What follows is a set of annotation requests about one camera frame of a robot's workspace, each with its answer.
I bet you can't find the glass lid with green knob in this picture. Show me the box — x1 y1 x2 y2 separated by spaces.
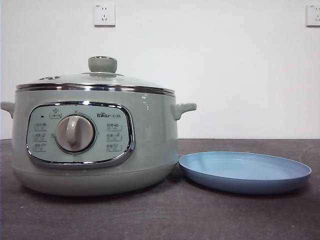
15 56 175 96

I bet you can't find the pale green electric steamer pot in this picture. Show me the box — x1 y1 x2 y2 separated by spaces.
0 87 198 197

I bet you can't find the blue round plate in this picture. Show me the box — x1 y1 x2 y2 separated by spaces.
178 150 313 195

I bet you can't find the white wall socket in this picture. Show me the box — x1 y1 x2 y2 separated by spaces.
306 4 320 27
94 3 116 28

